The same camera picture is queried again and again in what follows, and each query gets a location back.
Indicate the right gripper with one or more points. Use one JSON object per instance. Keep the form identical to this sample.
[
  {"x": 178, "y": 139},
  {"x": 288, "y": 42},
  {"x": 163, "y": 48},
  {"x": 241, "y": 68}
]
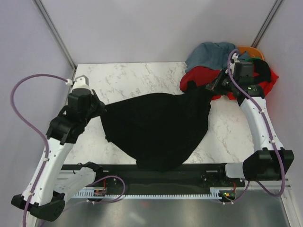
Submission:
[{"x": 212, "y": 86}]

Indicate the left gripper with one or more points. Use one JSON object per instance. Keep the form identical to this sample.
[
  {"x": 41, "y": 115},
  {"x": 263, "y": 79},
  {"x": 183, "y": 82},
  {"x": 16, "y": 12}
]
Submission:
[{"x": 100, "y": 105}]

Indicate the black t-shirt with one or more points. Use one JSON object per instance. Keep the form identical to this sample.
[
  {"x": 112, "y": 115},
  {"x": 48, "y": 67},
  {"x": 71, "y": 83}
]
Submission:
[
  {"x": 262, "y": 71},
  {"x": 160, "y": 131}
]

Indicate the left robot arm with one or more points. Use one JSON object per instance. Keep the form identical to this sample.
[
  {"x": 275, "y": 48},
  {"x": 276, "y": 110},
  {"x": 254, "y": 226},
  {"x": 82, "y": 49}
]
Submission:
[{"x": 42, "y": 198}]

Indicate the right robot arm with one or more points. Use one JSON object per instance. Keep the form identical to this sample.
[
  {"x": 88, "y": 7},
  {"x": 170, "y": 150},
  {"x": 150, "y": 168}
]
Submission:
[{"x": 270, "y": 161}]

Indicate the red t-shirt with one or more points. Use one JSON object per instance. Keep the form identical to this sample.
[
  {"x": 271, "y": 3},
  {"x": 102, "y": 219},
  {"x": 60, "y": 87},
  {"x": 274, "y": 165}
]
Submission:
[{"x": 203, "y": 78}]

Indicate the grey-blue t-shirt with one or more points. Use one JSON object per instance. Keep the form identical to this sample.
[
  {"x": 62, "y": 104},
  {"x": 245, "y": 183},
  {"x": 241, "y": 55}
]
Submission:
[{"x": 210, "y": 55}]

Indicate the green garment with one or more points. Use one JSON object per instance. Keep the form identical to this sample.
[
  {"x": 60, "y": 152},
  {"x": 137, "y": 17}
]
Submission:
[{"x": 253, "y": 59}]

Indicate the black t-shirt in pile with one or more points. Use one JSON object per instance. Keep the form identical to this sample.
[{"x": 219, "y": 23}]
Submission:
[{"x": 262, "y": 71}]

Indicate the orange basket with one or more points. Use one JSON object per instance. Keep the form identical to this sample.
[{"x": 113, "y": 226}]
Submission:
[{"x": 253, "y": 52}]

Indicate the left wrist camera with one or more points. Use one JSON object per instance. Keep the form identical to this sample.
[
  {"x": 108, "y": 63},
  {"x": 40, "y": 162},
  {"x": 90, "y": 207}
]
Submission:
[{"x": 81, "y": 82}]

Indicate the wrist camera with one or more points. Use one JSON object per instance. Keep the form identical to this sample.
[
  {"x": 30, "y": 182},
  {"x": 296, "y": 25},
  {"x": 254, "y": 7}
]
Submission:
[
  {"x": 81, "y": 82},
  {"x": 234, "y": 58}
]

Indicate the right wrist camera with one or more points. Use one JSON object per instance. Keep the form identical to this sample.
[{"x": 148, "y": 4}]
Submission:
[{"x": 234, "y": 58}]

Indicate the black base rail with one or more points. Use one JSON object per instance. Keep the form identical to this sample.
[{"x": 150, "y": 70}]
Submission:
[{"x": 185, "y": 179}]

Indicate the right aluminium corner post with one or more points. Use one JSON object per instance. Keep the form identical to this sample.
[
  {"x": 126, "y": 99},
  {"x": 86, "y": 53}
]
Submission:
[{"x": 267, "y": 22}]

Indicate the aluminium corner post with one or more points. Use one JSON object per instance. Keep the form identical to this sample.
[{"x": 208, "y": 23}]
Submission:
[
  {"x": 267, "y": 22},
  {"x": 55, "y": 33}
]

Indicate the white cable duct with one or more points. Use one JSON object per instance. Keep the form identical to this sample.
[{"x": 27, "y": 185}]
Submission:
[{"x": 89, "y": 193}]

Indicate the left aluminium corner post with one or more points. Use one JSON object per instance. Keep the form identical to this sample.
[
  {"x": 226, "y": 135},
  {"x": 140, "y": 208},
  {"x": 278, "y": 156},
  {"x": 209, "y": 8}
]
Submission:
[{"x": 55, "y": 33}]

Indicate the aluminium extrusion frame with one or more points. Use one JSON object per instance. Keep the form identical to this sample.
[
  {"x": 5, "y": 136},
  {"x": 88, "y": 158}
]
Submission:
[{"x": 225, "y": 200}]

